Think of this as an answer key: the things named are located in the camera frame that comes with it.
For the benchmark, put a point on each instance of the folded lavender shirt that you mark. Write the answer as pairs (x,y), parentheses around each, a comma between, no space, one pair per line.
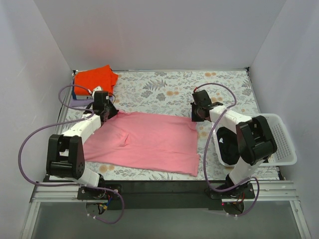
(80,103)

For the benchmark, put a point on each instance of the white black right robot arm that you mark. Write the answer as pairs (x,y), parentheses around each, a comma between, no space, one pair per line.
(255,141)

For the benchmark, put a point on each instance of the black shirt in basket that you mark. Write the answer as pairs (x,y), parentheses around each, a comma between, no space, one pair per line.
(228,146)

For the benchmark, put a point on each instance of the folded orange shirt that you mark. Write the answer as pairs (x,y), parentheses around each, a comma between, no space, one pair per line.
(103,77)

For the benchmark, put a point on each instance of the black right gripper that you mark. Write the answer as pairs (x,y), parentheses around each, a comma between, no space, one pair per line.
(196,115)

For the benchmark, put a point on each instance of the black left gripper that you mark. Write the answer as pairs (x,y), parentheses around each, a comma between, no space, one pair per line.
(109,112)

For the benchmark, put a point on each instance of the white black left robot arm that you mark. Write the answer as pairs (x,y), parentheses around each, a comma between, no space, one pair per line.
(65,156)

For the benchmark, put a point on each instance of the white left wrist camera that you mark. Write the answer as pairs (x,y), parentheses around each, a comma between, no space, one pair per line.
(98,88)

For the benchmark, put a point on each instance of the white plastic laundry basket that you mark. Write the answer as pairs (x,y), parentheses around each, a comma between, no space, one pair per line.
(285,154)

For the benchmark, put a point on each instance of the pink polo shirt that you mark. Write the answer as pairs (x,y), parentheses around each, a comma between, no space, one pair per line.
(146,141)

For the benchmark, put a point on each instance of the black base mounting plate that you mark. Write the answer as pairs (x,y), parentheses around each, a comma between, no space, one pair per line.
(173,194)

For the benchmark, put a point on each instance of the floral patterned table mat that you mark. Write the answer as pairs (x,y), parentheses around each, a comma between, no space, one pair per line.
(169,93)

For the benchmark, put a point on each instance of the aluminium front frame rail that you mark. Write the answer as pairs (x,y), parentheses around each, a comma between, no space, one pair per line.
(71,213)

